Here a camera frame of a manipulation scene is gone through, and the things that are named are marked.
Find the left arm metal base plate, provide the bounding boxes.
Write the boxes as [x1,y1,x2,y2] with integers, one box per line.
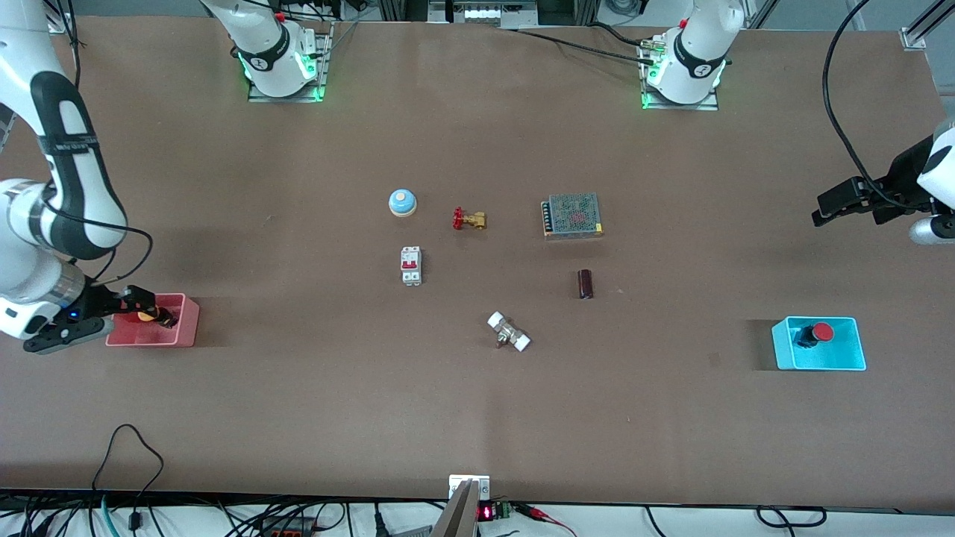
[640,37,721,112]

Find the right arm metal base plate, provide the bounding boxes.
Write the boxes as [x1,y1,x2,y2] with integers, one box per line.
[247,21,333,104]

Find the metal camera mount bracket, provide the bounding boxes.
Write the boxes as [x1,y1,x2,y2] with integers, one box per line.
[431,474,492,537]

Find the silver control box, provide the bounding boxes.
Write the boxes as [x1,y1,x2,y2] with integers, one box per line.
[428,0,539,28]

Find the red alligator clip lead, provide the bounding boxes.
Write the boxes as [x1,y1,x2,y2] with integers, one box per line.
[515,502,579,537]

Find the black coiled cable under edge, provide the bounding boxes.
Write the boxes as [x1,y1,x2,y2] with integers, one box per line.
[756,505,828,529]

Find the red push button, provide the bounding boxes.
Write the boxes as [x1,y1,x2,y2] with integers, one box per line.
[792,322,836,349]

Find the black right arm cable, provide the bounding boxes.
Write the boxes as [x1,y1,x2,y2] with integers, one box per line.
[41,200,155,288]

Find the light blue plastic box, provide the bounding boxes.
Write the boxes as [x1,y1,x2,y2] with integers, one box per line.
[771,316,868,371]

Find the silver valve white caps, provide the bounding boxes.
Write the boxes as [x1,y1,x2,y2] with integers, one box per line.
[486,311,532,353]

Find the metal mesh power supply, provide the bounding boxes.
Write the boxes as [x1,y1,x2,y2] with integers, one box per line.
[541,192,604,240]

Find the thin black looped cable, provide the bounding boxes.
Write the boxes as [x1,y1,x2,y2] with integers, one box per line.
[91,424,166,523]

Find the black cable across table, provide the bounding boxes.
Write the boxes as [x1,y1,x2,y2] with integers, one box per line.
[498,22,657,66]

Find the pink plastic box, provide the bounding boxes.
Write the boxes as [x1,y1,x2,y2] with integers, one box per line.
[105,293,201,348]

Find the black orange power strip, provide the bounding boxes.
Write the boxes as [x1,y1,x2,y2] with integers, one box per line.
[252,515,318,537]

